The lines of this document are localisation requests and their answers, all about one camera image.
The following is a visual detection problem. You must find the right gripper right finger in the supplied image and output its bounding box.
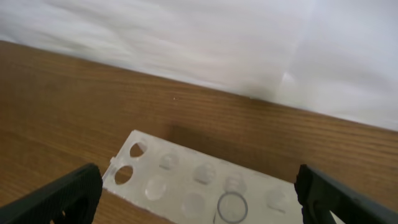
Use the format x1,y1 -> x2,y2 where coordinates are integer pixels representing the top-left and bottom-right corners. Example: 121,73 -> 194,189
294,164 -> 398,224

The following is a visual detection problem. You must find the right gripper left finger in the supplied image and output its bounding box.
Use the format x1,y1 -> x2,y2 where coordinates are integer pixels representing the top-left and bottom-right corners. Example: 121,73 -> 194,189
0,162 -> 104,224

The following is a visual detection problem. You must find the clear test tube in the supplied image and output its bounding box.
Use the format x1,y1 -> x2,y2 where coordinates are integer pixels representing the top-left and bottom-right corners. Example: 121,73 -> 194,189
213,190 -> 249,224

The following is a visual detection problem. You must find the white test tube rack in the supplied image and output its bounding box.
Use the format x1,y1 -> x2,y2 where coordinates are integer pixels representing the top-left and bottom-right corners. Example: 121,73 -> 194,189
101,129 -> 346,224

